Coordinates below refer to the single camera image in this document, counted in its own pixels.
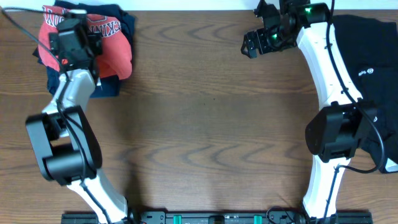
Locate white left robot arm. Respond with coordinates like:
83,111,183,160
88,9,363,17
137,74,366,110
25,18,128,223

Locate folded navy blue clothes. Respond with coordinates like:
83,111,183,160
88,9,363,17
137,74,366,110
32,0,137,99

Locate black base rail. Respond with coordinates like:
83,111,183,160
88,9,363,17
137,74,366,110
60,203,374,224

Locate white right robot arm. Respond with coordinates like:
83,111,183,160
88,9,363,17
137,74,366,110
241,1,377,223

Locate red t-shirt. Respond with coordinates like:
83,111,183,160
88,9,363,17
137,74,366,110
37,4,134,81

